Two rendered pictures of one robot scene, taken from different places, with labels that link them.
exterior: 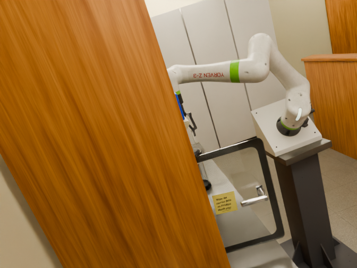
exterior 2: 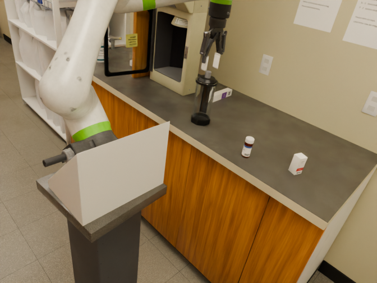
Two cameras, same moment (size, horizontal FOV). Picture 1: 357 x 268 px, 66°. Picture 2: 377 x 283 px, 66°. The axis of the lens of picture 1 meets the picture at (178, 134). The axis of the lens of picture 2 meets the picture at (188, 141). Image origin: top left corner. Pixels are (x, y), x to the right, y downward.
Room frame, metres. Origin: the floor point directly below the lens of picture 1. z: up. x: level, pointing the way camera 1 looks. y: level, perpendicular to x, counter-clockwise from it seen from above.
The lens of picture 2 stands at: (2.36, -1.04, 1.64)
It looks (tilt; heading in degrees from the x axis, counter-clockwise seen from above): 32 degrees down; 134
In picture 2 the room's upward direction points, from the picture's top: 9 degrees clockwise
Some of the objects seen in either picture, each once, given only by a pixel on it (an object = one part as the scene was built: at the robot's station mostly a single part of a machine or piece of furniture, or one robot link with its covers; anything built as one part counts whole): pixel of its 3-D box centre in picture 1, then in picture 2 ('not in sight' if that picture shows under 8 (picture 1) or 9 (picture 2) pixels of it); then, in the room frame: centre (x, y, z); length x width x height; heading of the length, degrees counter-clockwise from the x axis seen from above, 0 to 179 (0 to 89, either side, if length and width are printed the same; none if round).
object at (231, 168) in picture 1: (231, 201); (128, 41); (0.83, -0.10, 1.19); 0.30 x 0.01 x 0.40; 86
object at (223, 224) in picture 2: not in sight; (182, 159); (1.16, 0.16, 0.45); 2.05 x 0.67 x 0.90; 4
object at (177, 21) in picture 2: not in sight; (186, 20); (1.01, 0.18, 1.34); 0.18 x 0.18 x 0.05
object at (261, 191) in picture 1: (253, 198); not in sight; (0.80, -0.17, 1.20); 0.10 x 0.05 x 0.03; 86
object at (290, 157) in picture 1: (292, 146); (103, 187); (1.62, -0.68, 0.92); 0.32 x 0.32 x 0.04; 9
